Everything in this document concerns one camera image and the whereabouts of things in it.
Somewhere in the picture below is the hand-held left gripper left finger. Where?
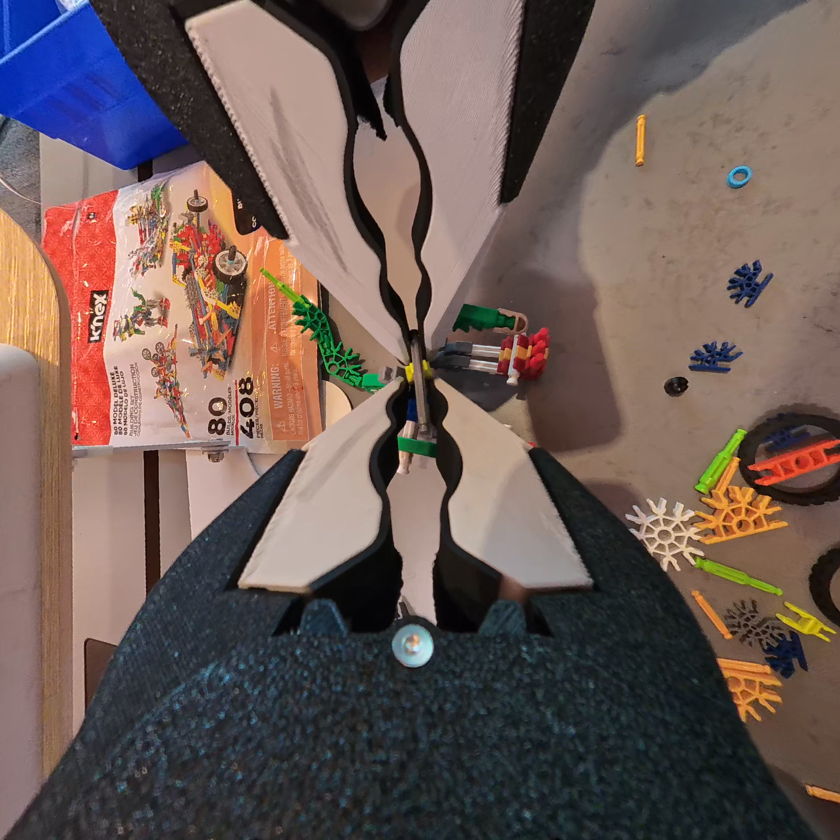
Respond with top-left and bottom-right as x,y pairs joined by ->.
238,379 -> 406,595

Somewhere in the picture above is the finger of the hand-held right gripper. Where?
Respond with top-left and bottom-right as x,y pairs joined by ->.
185,0 -> 409,361
387,0 -> 526,345

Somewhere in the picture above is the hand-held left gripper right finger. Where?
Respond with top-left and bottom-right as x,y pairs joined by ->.
430,379 -> 595,592

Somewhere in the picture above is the thin dark grey rod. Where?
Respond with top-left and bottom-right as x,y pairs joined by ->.
410,331 -> 435,441

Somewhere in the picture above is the multicoloured construction toy model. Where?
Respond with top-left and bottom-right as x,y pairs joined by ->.
259,266 -> 552,476

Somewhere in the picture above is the lime green rod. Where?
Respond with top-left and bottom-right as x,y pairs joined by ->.
694,428 -> 748,494
692,556 -> 784,597

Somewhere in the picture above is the lime clip connector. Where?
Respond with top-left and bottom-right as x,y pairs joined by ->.
776,602 -> 837,644

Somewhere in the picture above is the blue plastic bin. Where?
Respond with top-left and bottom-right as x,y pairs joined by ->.
0,0 -> 191,170

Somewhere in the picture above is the white snowflake connector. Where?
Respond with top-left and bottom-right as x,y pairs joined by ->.
625,497 -> 706,572

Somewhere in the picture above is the K'nex instruction bag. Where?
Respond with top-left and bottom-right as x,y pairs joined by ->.
41,161 -> 329,454

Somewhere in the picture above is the large yellow fan connector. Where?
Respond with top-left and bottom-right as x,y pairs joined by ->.
694,486 -> 790,546

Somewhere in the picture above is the black rubber tyre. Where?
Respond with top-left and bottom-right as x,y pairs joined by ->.
808,548 -> 840,627
736,405 -> 840,508

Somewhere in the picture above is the small blue fan connector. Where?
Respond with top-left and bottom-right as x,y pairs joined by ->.
764,633 -> 809,680
688,341 -> 744,374
727,260 -> 774,308

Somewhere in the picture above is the dark grey snowflake connector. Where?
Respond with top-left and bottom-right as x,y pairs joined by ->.
725,599 -> 785,651

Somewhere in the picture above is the orange connector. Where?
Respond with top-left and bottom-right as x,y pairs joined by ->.
747,440 -> 840,485

